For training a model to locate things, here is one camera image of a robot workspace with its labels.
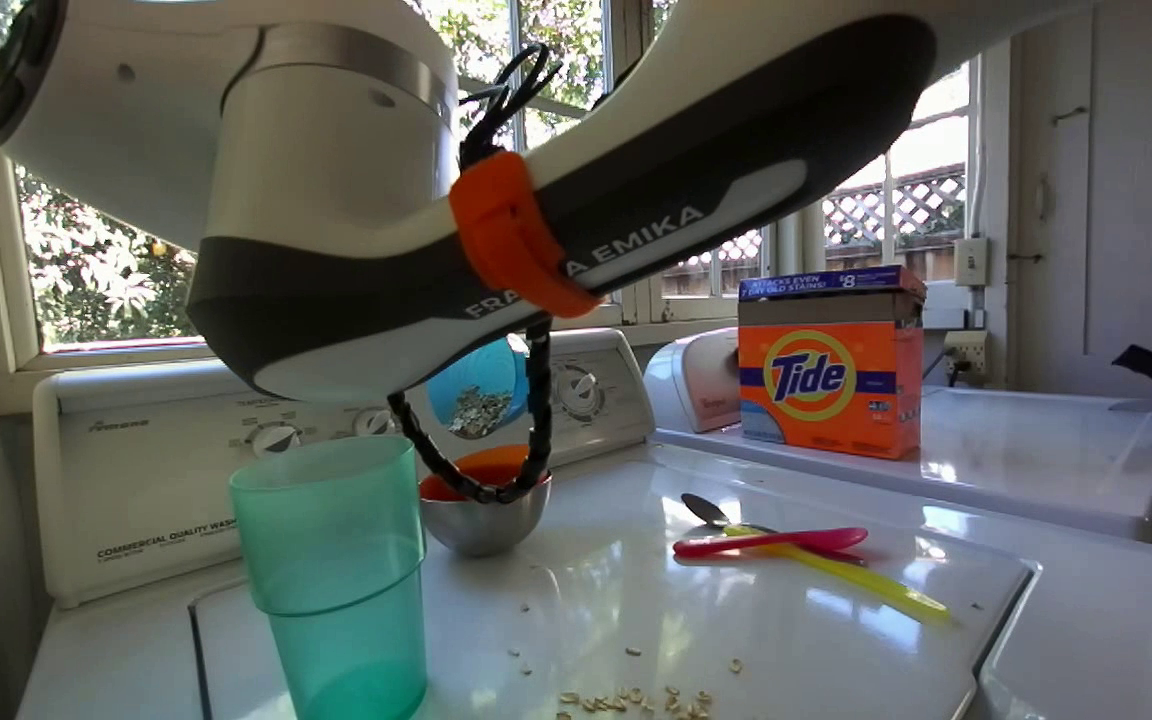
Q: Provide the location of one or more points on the orange bowl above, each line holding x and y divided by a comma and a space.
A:
481, 527

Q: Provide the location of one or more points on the round washer dial knob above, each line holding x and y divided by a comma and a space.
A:
591, 388

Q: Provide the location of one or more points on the white washer lid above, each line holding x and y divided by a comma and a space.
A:
600, 603

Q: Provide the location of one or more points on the orange Tide detergent box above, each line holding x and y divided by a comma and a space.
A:
830, 382

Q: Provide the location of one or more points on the red plastic spoon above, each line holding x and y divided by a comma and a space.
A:
788, 540

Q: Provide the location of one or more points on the green translucent plastic cup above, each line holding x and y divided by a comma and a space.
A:
339, 586

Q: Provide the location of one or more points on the spilled oat flakes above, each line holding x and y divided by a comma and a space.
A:
631, 703

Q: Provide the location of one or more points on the yellow plastic spoon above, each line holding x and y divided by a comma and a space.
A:
883, 588

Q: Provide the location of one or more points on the white washing machine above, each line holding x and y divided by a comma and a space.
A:
137, 495

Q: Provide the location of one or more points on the white dryer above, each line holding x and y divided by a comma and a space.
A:
1029, 455

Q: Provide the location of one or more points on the white wall outlet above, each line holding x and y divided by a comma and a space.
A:
973, 262

